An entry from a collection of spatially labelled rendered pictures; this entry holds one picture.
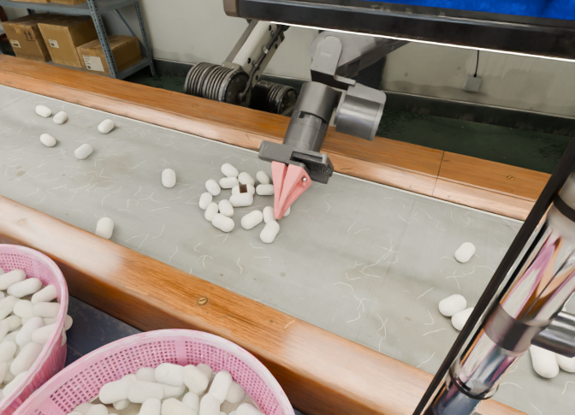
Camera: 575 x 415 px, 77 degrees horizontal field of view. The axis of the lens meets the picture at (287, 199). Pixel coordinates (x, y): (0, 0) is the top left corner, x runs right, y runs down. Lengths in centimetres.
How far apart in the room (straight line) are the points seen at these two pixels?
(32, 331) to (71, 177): 30
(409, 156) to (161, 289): 45
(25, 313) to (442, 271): 51
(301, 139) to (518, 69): 214
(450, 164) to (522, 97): 198
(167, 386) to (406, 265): 32
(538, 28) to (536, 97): 239
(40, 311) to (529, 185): 70
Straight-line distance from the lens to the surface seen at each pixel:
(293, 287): 46
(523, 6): 26
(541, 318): 19
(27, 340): 51
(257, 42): 99
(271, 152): 51
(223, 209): 54
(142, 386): 42
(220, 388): 40
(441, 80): 255
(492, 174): 68
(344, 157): 64
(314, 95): 54
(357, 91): 55
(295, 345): 39
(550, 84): 263
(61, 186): 71
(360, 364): 39
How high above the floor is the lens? 111
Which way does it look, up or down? 40 degrees down
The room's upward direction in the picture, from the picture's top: straight up
